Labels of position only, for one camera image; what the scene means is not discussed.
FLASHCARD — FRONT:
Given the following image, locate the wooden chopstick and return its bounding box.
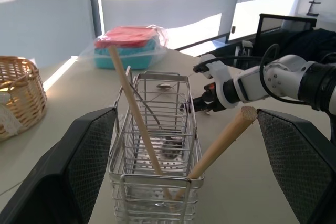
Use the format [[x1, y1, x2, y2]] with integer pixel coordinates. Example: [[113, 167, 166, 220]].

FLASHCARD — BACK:
[[173, 106, 257, 201], [108, 45, 176, 210]]

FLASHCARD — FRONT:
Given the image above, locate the metal spoon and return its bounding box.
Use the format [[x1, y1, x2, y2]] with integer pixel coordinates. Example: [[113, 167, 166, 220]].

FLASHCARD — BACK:
[[132, 83, 185, 161]]

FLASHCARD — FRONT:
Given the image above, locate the woven wicker basket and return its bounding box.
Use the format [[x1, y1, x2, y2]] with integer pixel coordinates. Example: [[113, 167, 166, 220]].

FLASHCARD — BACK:
[[0, 56, 48, 142]]

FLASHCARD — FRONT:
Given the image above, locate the teal plastic container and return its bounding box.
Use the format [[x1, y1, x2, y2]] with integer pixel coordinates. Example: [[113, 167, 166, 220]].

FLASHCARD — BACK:
[[93, 37, 158, 69]]

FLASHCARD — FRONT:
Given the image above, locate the black mesh chair back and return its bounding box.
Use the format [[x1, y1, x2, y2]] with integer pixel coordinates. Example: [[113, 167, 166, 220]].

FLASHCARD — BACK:
[[255, 13, 318, 52]]

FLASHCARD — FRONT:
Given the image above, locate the red plastic container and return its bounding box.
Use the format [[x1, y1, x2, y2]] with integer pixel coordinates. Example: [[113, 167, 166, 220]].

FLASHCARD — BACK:
[[94, 26, 155, 49]]

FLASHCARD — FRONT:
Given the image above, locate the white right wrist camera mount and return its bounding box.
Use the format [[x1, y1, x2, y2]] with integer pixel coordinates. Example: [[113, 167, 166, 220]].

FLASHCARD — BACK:
[[193, 54, 243, 110]]

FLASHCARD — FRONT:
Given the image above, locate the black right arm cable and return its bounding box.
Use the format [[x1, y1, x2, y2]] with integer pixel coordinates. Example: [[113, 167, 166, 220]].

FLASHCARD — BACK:
[[193, 43, 309, 105]]

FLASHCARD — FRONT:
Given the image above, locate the silver wire basket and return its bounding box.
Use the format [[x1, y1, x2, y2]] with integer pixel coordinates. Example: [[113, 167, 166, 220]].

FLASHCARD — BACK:
[[107, 66, 206, 224]]

